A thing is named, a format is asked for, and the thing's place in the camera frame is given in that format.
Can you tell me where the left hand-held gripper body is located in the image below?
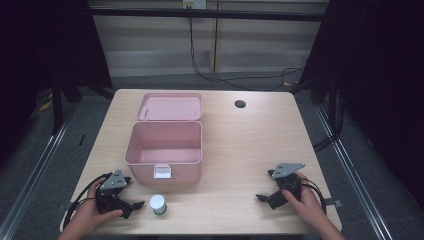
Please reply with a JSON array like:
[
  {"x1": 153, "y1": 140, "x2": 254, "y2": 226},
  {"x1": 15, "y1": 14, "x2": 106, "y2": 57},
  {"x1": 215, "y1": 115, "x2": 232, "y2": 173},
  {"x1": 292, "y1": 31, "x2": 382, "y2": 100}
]
[{"x1": 95, "y1": 168, "x2": 133, "y2": 215}]

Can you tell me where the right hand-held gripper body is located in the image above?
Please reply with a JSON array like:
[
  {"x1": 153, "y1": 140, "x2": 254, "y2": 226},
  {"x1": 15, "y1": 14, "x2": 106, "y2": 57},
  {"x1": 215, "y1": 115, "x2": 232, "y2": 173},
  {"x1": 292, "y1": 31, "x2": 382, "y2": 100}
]
[{"x1": 266, "y1": 162, "x2": 306, "y2": 211}]

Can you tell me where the small white-capped jar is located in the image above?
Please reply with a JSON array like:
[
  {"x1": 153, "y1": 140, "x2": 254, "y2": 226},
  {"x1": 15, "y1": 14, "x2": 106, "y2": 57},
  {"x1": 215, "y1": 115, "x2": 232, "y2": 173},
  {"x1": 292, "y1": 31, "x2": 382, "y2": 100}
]
[{"x1": 149, "y1": 194, "x2": 168, "y2": 216}]

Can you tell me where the pink storage box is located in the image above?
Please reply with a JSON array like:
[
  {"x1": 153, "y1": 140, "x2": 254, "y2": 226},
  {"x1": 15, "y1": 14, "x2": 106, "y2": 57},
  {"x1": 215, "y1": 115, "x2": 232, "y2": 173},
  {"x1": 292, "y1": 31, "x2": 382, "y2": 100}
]
[{"x1": 124, "y1": 120, "x2": 204, "y2": 186}]

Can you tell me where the pink box lid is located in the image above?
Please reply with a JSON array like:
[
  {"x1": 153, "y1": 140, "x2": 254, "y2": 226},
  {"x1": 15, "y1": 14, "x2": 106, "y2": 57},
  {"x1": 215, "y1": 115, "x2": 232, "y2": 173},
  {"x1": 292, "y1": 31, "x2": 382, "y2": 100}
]
[{"x1": 136, "y1": 92, "x2": 203, "y2": 122}]

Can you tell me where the person's right hand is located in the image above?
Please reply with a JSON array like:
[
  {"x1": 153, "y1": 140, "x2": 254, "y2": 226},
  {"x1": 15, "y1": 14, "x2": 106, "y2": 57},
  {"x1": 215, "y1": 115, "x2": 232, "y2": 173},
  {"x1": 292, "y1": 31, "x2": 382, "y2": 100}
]
[{"x1": 280, "y1": 171, "x2": 327, "y2": 229}]

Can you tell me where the person's left hand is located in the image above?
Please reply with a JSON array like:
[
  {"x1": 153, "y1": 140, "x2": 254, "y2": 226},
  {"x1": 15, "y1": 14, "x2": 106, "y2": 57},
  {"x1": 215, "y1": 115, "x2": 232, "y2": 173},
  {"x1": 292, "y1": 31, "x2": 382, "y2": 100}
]
[{"x1": 76, "y1": 177, "x2": 125, "y2": 232}]

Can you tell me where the black metal stand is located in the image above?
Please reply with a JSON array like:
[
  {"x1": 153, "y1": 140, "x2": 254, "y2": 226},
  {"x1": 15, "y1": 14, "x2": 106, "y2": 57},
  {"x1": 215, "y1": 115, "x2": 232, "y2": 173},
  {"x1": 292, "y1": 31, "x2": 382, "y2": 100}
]
[
  {"x1": 50, "y1": 74, "x2": 116, "y2": 136},
  {"x1": 289, "y1": 76, "x2": 346, "y2": 153}
]

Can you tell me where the yellow floor tape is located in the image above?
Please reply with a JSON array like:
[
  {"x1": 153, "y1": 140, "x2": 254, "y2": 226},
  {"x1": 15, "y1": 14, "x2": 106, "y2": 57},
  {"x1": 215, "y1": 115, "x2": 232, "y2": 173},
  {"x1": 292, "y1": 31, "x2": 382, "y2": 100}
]
[{"x1": 38, "y1": 99, "x2": 54, "y2": 113}]

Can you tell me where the black curtain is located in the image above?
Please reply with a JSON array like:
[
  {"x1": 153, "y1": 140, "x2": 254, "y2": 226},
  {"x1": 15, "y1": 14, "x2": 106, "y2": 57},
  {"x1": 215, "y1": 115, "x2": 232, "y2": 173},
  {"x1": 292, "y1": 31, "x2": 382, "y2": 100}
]
[
  {"x1": 0, "y1": 0, "x2": 114, "y2": 164},
  {"x1": 298, "y1": 0, "x2": 424, "y2": 201}
]

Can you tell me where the black horizontal bar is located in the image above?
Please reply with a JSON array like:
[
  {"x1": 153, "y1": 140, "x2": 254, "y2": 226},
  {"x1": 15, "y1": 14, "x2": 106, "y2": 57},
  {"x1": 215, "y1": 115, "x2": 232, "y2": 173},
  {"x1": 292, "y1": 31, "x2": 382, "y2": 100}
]
[{"x1": 89, "y1": 7, "x2": 326, "y2": 23}]

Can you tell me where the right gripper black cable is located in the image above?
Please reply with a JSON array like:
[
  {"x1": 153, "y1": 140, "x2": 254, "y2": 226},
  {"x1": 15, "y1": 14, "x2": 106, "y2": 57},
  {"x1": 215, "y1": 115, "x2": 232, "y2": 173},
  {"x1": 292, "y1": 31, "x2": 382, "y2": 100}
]
[{"x1": 297, "y1": 177, "x2": 328, "y2": 215}]

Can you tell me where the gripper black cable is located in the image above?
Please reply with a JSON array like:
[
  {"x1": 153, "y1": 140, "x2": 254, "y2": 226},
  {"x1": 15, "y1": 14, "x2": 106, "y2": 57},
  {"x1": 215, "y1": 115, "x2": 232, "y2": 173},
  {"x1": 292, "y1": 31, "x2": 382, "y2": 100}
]
[
  {"x1": 297, "y1": 177, "x2": 328, "y2": 215},
  {"x1": 62, "y1": 172, "x2": 113, "y2": 232}
]

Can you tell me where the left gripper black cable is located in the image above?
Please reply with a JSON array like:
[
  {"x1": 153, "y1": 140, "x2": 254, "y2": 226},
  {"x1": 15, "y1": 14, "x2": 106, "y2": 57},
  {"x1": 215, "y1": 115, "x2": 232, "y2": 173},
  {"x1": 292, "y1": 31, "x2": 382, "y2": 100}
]
[{"x1": 62, "y1": 172, "x2": 113, "y2": 232}]

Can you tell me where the metal floor rail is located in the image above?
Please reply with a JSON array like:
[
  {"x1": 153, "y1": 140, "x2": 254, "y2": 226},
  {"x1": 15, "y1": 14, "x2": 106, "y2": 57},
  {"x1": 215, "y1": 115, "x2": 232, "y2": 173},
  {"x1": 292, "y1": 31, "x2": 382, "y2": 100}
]
[
  {"x1": 0, "y1": 106, "x2": 76, "y2": 240},
  {"x1": 314, "y1": 104, "x2": 398, "y2": 240}
]

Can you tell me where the black wall cable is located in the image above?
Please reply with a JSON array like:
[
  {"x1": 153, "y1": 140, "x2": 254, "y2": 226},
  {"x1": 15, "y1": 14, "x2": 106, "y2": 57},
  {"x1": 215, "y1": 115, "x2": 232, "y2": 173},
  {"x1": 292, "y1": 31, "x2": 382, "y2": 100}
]
[{"x1": 188, "y1": 16, "x2": 305, "y2": 92}]

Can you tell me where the white wall outlet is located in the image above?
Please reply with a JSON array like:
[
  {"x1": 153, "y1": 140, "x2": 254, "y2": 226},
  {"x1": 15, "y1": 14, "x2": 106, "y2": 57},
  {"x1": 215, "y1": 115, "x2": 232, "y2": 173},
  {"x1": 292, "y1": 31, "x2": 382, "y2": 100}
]
[{"x1": 182, "y1": 0, "x2": 208, "y2": 10}]

